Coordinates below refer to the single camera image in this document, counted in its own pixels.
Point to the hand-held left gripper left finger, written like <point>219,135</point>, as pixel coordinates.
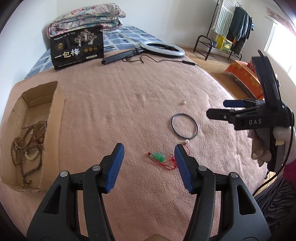
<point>114,169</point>

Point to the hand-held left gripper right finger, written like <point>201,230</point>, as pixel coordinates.
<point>182,169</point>

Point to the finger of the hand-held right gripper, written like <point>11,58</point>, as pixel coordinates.
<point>232,103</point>
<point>219,114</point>

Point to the cardboard box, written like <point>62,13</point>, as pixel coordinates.
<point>57,129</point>

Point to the person's right forearm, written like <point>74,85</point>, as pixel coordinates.
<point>291,171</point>

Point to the person's right hand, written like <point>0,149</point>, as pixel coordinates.
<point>260,148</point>

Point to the orange patterned cushion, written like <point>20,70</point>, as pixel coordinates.
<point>245,76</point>

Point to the red box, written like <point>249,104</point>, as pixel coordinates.
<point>251,67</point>

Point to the thin blue bangle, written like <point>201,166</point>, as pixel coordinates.
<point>172,124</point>

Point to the bright window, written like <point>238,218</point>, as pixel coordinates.
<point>282,46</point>

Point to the yellow carton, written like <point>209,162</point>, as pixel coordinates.
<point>223,42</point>

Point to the pink blanket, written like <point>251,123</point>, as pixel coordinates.
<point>127,104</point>

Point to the black hanging garment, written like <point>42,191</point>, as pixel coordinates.
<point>248,30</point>

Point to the blue denim hanging garment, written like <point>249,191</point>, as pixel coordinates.
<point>244,25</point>

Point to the black metal clothes rack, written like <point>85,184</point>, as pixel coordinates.
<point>200,37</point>

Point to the dark green hanging garment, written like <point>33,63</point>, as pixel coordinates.
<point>237,25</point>

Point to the patterned window valance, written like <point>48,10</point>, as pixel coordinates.
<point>279,16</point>

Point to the striped towel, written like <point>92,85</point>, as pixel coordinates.
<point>223,18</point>

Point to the person's striped clothing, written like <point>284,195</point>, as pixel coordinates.
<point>277,208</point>

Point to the black folded tripod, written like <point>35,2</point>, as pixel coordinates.
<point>118,57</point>

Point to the black printed bag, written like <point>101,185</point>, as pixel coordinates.
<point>76,55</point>

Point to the blue patterned bedsheet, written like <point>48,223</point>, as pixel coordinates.
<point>124,39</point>

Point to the folded floral quilt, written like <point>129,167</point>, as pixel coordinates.
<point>87,14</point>

